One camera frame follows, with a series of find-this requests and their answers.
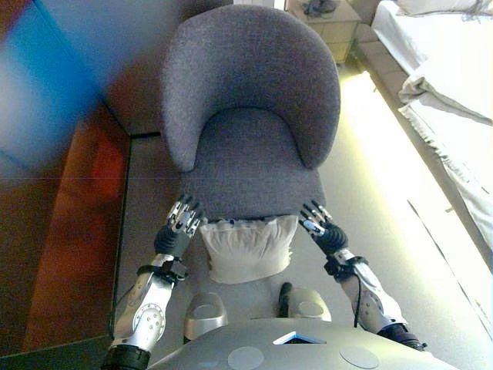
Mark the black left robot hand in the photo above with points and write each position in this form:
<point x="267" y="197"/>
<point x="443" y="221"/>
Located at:
<point x="171" y="241"/>

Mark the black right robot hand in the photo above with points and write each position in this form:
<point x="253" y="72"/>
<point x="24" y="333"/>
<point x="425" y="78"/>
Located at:
<point x="333" y="239"/>

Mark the white fringed cushion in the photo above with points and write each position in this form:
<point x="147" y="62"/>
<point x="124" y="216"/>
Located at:
<point x="246" y="250"/>

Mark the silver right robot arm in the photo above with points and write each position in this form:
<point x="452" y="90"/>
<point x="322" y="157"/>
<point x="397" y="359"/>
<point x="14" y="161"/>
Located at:
<point x="371" y="300"/>

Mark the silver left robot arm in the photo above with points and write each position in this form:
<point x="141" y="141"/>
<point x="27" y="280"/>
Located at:
<point x="146" y="308"/>

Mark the silver right robot leg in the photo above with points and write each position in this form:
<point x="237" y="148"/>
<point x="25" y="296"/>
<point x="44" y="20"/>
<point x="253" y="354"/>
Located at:
<point x="308" y="306"/>

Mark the silver robot leg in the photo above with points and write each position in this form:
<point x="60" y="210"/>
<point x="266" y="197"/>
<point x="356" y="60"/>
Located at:
<point x="308" y="306"/>
<point x="204" y="312"/>

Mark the silver left robot leg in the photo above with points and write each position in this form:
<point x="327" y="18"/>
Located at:
<point x="204" y="312"/>

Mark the grey robot torso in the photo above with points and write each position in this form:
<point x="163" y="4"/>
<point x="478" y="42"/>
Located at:
<point x="292" y="354"/>

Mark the dark glossy cabinet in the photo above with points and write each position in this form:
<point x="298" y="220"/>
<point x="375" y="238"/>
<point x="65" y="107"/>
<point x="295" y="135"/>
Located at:
<point x="46" y="192"/>

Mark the cream fringed blanket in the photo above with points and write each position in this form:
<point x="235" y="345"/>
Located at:
<point x="462" y="154"/>

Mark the grey fabric armchair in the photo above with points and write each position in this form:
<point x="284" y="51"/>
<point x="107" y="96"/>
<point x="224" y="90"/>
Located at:
<point x="250" y="77"/>

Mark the white bed with linen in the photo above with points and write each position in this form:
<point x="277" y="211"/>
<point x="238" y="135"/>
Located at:
<point x="379" y="61"/>

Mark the beige wooden nightstand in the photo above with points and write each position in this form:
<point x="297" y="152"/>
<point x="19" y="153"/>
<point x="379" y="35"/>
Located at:
<point x="339" y="31"/>

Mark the white bed mattress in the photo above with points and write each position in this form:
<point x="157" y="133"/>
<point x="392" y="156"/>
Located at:
<point x="443" y="46"/>

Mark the dark metal table lamp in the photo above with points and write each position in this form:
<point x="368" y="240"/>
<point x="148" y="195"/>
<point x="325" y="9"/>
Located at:
<point x="317" y="7"/>

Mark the white bed pillow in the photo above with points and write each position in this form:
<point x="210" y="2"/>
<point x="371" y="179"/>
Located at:
<point x="435" y="5"/>

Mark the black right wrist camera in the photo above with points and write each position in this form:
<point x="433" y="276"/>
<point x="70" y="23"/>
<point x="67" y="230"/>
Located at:
<point x="334" y="268"/>

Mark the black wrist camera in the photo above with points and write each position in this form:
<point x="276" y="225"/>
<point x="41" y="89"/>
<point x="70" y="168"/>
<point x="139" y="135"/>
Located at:
<point x="334" y="268"/>
<point x="175" y="270"/>

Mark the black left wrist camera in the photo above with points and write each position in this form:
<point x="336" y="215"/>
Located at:
<point x="175" y="270"/>

